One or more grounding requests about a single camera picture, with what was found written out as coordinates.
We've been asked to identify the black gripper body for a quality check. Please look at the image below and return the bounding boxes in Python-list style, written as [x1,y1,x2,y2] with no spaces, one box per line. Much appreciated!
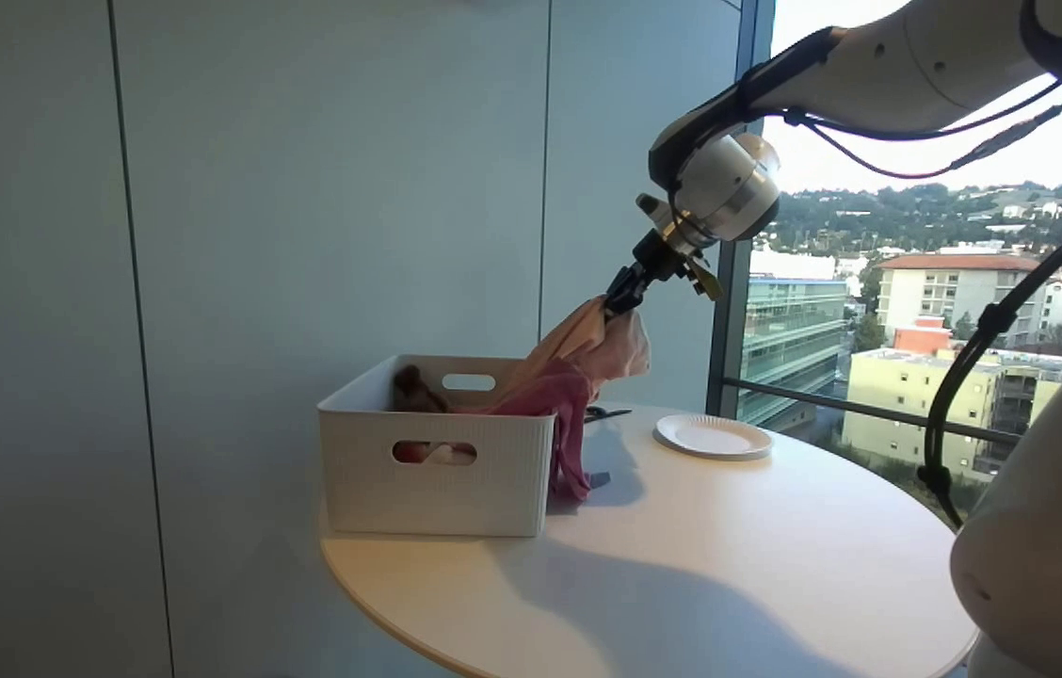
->
[602,229,681,318]

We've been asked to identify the pale pink cloth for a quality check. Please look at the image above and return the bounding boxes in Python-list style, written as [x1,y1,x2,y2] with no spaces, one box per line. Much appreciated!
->
[491,297,647,407]

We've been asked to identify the white storage box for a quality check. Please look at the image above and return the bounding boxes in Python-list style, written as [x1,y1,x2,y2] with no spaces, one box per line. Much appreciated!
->
[318,356,554,538]

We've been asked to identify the magenta cloth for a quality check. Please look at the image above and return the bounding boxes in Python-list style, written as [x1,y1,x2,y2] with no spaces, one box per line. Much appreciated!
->
[472,361,593,506]

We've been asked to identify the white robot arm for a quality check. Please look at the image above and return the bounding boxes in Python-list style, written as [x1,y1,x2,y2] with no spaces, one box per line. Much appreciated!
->
[602,0,1062,678]

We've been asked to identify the white paper plate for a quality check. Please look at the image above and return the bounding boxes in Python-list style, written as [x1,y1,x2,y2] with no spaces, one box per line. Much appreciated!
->
[656,416,771,460]

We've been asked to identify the round white table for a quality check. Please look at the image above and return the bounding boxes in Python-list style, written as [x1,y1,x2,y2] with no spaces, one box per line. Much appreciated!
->
[323,410,974,678]

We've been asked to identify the green wrist camera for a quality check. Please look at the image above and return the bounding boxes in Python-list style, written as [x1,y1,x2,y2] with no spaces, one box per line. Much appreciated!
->
[681,260,725,303]

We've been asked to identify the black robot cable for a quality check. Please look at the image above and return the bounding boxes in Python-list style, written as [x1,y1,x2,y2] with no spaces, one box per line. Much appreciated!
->
[781,78,1062,533]

